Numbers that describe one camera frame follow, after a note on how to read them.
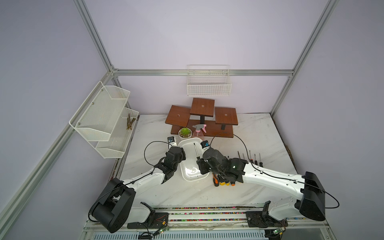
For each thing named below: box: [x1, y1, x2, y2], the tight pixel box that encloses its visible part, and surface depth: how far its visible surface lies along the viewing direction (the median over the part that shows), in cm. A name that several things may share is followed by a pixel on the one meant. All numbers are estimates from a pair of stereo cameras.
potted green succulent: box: [178, 127, 193, 140], surface depth 100 cm
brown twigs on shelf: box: [126, 113, 136, 130], surface depth 100 cm
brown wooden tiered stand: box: [165, 98, 238, 138], surface depth 101 cm
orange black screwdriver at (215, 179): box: [212, 173, 220, 187], surface depth 85 cm
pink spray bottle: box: [192, 124, 207, 141], surface depth 97 cm
